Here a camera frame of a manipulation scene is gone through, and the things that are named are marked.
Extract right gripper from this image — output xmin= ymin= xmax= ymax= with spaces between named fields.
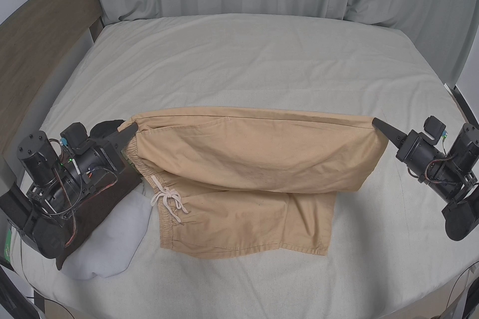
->
xmin=396 ymin=130 xmax=450 ymax=177

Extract white garment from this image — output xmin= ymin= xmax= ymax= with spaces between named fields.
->
xmin=62 ymin=183 xmax=154 ymax=280

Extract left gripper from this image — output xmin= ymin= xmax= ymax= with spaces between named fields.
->
xmin=69 ymin=134 xmax=128 ymax=195

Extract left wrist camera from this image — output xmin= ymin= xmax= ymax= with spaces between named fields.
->
xmin=60 ymin=121 xmax=90 ymax=155

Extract tan shorts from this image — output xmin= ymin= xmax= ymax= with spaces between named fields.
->
xmin=123 ymin=106 xmax=390 ymax=257

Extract bed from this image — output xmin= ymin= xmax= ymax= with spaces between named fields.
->
xmin=0 ymin=0 xmax=479 ymax=319

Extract black cable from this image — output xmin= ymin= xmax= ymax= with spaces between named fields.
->
xmin=22 ymin=291 xmax=75 ymax=319
xmin=446 ymin=259 xmax=479 ymax=319

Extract brown garment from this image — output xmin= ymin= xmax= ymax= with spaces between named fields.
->
xmin=55 ymin=166 xmax=143 ymax=271

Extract black garment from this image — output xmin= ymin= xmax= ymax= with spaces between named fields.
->
xmin=92 ymin=119 xmax=126 ymax=140

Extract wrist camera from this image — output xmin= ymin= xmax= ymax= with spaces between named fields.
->
xmin=423 ymin=116 xmax=447 ymax=146
xmin=60 ymin=121 xmax=90 ymax=155

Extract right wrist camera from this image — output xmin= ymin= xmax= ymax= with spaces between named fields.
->
xmin=423 ymin=116 xmax=447 ymax=146

